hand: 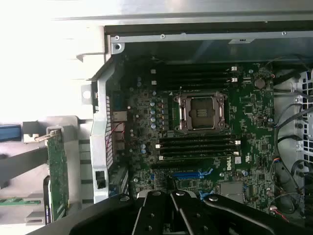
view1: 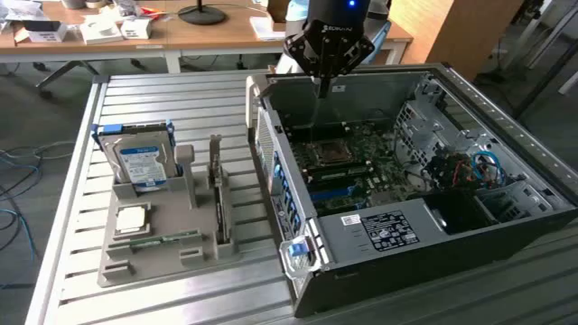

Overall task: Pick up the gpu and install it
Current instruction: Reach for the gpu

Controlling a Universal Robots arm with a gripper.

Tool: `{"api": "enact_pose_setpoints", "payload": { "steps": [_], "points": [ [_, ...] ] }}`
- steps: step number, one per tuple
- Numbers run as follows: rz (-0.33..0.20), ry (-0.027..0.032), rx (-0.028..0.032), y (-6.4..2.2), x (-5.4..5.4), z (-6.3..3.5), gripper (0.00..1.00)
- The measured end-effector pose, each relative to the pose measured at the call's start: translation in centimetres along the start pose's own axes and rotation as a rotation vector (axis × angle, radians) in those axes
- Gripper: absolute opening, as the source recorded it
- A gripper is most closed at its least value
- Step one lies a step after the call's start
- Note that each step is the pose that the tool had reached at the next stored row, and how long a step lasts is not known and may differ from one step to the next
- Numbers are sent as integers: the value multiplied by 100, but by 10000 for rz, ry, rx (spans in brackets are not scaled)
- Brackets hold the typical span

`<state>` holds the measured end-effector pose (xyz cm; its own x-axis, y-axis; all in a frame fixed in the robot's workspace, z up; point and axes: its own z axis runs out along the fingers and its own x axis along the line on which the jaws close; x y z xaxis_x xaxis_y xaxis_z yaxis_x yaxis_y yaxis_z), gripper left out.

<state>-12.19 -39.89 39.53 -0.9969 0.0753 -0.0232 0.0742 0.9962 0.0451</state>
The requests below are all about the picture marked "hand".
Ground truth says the black expansion slot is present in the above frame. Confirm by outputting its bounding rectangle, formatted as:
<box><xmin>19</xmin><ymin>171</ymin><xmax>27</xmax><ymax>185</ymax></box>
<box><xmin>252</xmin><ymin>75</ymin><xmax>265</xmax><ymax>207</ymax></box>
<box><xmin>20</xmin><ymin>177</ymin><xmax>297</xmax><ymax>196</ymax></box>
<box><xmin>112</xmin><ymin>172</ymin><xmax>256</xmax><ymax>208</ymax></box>
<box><xmin>149</xmin><ymin>161</ymin><xmax>217</xmax><ymax>171</ymax></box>

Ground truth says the red black twisted wire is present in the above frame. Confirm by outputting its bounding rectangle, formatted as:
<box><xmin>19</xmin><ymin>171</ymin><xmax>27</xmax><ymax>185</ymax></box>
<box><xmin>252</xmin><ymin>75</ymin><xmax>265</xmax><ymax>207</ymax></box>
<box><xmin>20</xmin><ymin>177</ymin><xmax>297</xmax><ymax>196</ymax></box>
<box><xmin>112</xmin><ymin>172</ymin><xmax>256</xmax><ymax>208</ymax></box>
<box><xmin>107</xmin><ymin>121</ymin><xmax>126</xmax><ymax>149</ymax></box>

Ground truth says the metal CPU socket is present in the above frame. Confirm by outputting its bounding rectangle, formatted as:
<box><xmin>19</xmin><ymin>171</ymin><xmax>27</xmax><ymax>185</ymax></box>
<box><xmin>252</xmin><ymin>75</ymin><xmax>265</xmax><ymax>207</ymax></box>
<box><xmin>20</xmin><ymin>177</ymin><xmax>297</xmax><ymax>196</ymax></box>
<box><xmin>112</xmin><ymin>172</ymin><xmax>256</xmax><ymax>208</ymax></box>
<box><xmin>173</xmin><ymin>91</ymin><xmax>230</xmax><ymax>135</ymax></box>

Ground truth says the black cable bundle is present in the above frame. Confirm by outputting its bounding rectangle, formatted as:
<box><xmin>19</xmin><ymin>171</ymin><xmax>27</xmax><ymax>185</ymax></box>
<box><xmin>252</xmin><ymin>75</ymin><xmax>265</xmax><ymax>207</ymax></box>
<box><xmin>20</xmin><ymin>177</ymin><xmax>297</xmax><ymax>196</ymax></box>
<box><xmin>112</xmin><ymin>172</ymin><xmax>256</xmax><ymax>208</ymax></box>
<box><xmin>273</xmin><ymin>56</ymin><xmax>313</xmax><ymax>216</ymax></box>

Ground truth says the blue expansion slot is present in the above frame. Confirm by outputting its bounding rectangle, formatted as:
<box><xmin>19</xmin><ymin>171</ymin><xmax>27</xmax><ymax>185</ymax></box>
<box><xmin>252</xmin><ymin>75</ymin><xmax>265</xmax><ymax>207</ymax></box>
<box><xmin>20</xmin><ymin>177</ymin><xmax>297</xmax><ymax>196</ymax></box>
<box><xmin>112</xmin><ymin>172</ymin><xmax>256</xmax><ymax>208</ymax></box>
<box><xmin>171</xmin><ymin>168</ymin><xmax>212</xmax><ymax>181</ymax></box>

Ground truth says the grey chipset heatsink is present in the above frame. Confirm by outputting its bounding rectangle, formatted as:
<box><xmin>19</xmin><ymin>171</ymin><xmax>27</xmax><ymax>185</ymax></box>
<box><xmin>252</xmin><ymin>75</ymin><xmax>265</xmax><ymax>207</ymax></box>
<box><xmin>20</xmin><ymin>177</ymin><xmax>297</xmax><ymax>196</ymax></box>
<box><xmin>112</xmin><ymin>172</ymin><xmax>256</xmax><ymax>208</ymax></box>
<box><xmin>219</xmin><ymin>181</ymin><xmax>246</xmax><ymax>204</ymax></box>

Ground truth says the black open PC case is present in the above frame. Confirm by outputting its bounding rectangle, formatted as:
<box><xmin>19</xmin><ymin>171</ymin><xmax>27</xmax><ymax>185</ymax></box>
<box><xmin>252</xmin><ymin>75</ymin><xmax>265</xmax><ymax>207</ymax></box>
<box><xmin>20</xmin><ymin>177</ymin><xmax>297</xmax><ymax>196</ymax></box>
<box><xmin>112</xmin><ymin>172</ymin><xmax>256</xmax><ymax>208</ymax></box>
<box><xmin>80</xmin><ymin>21</ymin><xmax>313</xmax><ymax>232</ymax></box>

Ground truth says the hard disk blue carrier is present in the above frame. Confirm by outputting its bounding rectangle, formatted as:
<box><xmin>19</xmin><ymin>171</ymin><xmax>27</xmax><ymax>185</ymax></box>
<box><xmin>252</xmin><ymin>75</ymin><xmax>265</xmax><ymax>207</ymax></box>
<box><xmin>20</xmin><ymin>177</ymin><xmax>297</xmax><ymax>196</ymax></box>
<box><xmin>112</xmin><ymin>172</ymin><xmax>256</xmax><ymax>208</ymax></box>
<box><xmin>0</xmin><ymin>123</ymin><xmax>22</xmax><ymax>142</ymax></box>

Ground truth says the round coin battery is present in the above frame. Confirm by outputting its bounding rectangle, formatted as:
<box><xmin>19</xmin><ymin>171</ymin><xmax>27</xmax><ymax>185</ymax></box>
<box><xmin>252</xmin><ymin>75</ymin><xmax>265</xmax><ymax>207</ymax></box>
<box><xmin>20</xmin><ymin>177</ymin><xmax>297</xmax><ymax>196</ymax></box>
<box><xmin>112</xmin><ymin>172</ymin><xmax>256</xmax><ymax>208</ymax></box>
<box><xmin>254</xmin><ymin>77</ymin><xmax>267</xmax><ymax>89</ymax></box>

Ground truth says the grey parts rack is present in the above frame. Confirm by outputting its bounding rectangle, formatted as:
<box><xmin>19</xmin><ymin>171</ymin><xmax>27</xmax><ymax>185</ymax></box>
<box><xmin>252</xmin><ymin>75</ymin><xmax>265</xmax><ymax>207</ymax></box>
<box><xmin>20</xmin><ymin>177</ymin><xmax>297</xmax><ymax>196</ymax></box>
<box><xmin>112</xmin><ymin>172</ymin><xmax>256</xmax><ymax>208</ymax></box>
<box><xmin>0</xmin><ymin>116</ymin><xmax>82</xmax><ymax>228</ymax></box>

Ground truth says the black RAM slot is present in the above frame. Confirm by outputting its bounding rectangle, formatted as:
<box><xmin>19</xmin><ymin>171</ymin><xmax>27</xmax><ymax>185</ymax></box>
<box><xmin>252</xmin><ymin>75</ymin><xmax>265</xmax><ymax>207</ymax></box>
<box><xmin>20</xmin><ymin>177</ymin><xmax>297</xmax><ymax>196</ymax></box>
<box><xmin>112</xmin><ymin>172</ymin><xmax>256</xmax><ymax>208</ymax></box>
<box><xmin>149</xmin><ymin>76</ymin><xmax>239</xmax><ymax>83</ymax></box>
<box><xmin>149</xmin><ymin>70</ymin><xmax>239</xmax><ymax>77</ymax></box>
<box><xmin>149</xmin><ymin>64</ymin><xmax>239</xmax><ymax>71</ymax></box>
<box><xmin>149</xmin><ymin>83</ymin><xmax>239</xmax><ymax>90</ymax></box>
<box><xmin>156</xmin><ymin>140</ymin><xmax>240</xmax><ymax>147</ymax></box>
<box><xmin>156</xmin><ymin>134</ymin><xmax>240</xmax><ymax>141</ymax></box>
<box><xmin>156</xmin><ymin>146</ymin><xmax>240</xmax><ymax>154</ymax></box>

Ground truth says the green motherboard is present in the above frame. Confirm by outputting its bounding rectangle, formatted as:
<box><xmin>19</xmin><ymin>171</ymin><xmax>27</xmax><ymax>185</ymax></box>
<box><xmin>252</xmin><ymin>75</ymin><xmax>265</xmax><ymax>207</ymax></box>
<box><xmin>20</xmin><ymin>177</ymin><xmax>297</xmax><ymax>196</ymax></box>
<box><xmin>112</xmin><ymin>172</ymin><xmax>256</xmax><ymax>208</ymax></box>
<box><xmin>110</xmin><ymin>57</ymin><xmax>278</xmax><ymax>217</ymax></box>

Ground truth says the green RAM stick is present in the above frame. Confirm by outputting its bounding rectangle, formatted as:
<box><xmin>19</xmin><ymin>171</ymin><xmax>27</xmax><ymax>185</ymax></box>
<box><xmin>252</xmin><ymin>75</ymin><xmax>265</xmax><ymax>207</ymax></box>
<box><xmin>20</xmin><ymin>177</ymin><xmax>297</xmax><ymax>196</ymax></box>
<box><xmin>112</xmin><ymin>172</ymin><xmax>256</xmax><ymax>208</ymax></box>
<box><xmin>0</xmin><ymin>198</ymin><xmax>42</xmax><ymax>207</ymax></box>

